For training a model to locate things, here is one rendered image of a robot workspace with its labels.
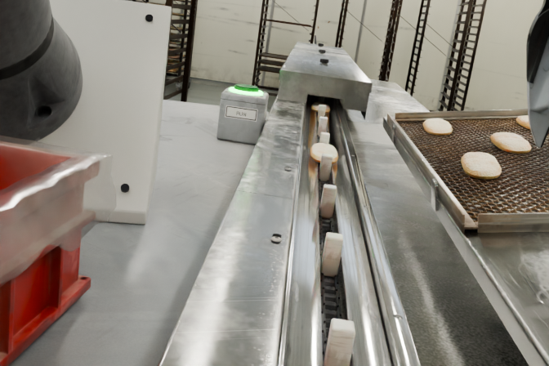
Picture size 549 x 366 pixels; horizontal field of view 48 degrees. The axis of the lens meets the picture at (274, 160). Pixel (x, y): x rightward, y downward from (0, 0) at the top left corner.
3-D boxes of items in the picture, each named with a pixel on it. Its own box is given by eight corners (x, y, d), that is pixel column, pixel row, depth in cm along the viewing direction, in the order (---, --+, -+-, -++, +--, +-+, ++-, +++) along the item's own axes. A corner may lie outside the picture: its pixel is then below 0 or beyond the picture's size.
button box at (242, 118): (219, 149, 106) (226, 85, 103) (265, 156, 106) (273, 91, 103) (211, 160, 98) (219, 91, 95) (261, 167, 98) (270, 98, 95)
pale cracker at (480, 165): (457, 157, 71) (458, 147, 70) (493, 157, 70) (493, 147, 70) (466, 179, 61) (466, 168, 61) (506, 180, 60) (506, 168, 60)
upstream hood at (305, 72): (294, 60, 242) (297, 38, 240) (340, 67, 242) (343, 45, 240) (274, 107, 121) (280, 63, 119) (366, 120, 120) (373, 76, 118)
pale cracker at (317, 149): (310, 145, 88) (310, 138, 88) (336, 149, 88) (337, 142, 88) (309, 162, 79) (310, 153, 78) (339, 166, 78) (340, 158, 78)
